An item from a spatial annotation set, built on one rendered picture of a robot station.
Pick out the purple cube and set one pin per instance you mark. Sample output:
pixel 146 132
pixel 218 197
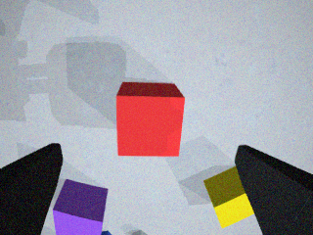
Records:
pixel 79 209

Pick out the small blue block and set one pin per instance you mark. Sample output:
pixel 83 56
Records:
pixel 106 233

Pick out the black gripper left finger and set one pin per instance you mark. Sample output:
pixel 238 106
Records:
pixel 26 190

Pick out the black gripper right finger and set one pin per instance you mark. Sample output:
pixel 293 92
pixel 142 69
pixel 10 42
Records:
pixel 280 194

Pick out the red block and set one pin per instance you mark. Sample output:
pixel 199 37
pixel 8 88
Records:
pixel 148 119

